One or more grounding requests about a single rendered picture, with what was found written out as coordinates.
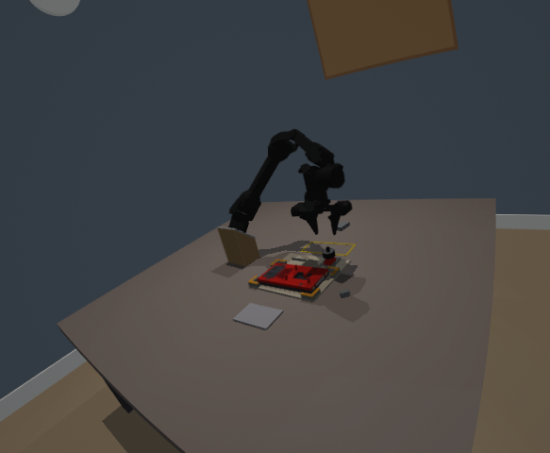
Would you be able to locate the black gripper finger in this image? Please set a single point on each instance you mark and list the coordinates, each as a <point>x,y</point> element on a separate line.
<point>313,224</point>
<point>334,220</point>

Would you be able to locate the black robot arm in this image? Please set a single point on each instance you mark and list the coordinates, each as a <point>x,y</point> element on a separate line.
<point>329,175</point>

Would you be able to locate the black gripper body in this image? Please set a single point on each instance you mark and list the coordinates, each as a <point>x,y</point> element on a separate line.
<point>340,208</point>

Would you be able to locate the black tyre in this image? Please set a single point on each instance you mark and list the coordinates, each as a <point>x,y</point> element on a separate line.
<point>329,255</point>

